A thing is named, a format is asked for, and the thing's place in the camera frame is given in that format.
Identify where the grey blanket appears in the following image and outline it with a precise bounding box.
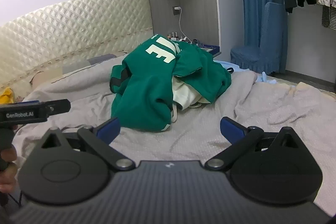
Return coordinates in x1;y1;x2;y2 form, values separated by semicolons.
12;55;336;214

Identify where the light blue sheet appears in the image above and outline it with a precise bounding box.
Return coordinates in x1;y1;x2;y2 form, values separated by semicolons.
214;60;271;83

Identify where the blue covered chair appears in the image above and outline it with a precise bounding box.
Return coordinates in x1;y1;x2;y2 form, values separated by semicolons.
230;2;289;76

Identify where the blue tray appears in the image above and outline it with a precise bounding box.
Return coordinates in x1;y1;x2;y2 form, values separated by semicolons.
202;45;220;56

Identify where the striped hanging garment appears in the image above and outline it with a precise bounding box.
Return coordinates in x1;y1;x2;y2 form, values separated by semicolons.
322;5;336;29

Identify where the grey cabinet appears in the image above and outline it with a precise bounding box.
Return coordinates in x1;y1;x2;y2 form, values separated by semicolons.
143;0;222;53

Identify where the blue curtain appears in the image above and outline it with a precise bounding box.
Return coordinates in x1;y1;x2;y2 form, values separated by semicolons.
241;0;276;51

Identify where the beige pillow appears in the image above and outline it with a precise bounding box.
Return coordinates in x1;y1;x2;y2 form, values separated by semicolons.
29;69;64;86

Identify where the yellow cloth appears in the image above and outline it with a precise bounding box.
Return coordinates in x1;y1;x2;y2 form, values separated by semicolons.
0;87;14;105

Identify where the grey pillow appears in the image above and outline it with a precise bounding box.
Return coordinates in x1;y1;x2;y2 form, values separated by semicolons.
62;53;124;75

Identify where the cream quilted headboard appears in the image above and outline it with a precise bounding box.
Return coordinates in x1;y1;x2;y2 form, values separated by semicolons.
0;0;154;95

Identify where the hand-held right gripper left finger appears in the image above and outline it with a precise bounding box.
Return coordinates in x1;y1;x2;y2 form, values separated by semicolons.
39;117;136;171

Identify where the black cable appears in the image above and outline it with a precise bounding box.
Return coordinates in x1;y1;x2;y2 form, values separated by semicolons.
0;187;25;211

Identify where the green hoodie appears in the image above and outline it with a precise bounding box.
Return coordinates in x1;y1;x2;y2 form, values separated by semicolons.
110;34;232;132

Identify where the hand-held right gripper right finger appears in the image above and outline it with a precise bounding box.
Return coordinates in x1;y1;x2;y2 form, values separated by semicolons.
204;116;303;171

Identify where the white charging cable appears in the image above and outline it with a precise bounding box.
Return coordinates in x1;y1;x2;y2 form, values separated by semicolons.
178;7;192;42

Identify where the person's left hand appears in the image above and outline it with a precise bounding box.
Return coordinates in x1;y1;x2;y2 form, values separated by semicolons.
0;147;18;193

